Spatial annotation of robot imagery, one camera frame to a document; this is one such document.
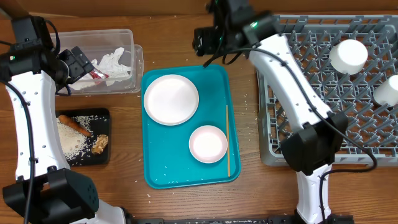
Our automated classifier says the clear plastic bin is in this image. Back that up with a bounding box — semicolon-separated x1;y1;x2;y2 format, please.
58;29;144;95

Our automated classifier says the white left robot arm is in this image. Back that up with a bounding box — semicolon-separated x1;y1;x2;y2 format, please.
1;16;132;223

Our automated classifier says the wooden chopstick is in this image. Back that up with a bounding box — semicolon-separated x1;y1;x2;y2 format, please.
226;105;231;177

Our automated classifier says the small white plate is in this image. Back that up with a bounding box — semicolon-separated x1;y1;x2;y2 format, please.
188;125;228;164

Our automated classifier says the red snack wrapper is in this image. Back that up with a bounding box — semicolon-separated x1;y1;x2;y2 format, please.
90;70;109;79

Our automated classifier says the white napkin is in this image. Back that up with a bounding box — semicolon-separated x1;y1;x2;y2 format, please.
70;47;131;91

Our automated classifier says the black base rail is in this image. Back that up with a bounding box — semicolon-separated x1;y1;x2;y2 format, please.
133;214;355;224

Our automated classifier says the brown walnut food scrap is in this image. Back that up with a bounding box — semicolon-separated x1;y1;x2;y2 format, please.
91;134;109;154

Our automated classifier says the pile of rice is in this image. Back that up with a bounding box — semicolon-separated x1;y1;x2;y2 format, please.
56;115;98;165

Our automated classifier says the teal serving tray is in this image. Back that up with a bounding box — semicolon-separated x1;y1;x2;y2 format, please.
141;65;241;189

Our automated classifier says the white upturned cup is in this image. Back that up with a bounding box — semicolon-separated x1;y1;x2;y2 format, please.
329;39;368;75

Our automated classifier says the pale green saucer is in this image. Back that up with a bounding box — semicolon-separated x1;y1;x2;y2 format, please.
373;75;398;106

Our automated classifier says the orange carrot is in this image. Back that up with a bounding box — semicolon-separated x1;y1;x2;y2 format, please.
58;115;91;137

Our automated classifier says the large white plate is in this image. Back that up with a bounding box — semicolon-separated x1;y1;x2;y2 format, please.
144;74;200;126

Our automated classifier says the black tray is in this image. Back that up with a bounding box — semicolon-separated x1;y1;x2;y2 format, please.
56;108;111;166

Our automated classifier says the grey dishwasher rack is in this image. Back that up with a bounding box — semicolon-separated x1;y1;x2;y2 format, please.
256;15;397;166

